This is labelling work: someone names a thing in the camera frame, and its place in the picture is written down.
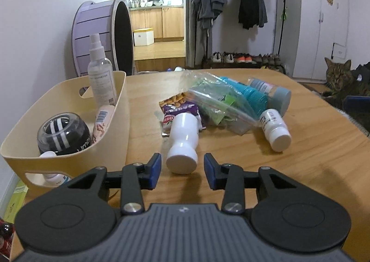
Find purple cat wheel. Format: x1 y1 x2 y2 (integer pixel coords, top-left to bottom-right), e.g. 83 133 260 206
71 0 135 77

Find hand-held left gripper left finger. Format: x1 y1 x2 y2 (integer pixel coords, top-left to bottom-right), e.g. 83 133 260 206
68 153 162 216

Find small white blue-label bottle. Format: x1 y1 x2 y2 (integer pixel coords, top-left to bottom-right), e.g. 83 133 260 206
38 151 72 187

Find dishes on kitchen counter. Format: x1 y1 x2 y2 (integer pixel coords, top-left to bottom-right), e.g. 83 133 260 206
129 0 162 8

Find black clothes rack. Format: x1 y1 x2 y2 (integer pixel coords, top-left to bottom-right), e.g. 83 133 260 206
201 0 290 69

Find wooden desk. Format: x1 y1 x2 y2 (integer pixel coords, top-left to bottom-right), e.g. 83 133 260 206
10 68 370 262

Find clear spray bottle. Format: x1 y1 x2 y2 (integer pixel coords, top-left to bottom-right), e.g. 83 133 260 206
87 34 117 106

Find wooden lower kitchen cabinets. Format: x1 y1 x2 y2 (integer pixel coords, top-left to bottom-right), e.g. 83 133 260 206
129 8 185 40

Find purple snack packet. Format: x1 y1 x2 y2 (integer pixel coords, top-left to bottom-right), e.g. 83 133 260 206
158 91 207 137

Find clear zip bag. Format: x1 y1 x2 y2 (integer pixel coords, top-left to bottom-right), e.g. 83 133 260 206
181 71 261 135

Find white box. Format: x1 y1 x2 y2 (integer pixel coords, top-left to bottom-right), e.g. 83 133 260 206
133 28 154 46

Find grey cat bed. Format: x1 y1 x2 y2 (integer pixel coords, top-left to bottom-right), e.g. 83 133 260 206
341 109 370 137

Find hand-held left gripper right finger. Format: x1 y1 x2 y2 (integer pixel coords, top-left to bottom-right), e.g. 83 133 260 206
204 153 299 216

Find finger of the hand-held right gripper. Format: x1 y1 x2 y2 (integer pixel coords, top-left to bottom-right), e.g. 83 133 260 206
345 95 370 114

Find grey-blue capped jar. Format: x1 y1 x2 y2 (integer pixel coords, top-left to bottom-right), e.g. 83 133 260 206
248 77 292 113

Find grey curtain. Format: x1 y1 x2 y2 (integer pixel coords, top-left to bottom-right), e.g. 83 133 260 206
185 0 209 69

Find brown floor mat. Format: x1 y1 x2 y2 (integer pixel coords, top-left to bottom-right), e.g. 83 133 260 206
299 82 328 96

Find black shoe rack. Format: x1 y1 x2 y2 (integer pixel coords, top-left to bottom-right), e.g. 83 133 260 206
201 58 287 74

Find black gyro ball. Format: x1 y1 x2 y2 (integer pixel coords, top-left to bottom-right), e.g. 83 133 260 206
37 112 91 156

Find row of shoes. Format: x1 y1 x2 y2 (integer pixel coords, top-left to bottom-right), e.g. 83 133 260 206
210 52 282 65

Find black cloth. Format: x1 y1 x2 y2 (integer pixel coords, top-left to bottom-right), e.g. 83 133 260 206
351 62 370 84

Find green box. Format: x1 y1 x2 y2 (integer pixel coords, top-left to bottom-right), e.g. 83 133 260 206
4 179 29 223

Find white pill bottle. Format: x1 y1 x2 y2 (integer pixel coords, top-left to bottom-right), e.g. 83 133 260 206
259 109 292 153

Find white waisted plastic bottle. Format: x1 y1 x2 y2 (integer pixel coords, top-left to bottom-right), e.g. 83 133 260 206
166 112 200 175

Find tabby cat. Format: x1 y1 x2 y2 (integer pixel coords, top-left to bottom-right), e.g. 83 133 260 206
322 58 370 132

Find white wardrobe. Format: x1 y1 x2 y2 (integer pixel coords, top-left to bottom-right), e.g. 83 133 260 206
292 0 370 82

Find dark red-label soda bottle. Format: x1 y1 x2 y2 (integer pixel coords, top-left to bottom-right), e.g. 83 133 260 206
0 217 15 259

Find teal plastic bottle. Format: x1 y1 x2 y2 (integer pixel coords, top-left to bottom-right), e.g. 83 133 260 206
218 76 271 112

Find cream plastic basket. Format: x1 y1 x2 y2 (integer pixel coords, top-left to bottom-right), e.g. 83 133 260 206
0 71 130 190

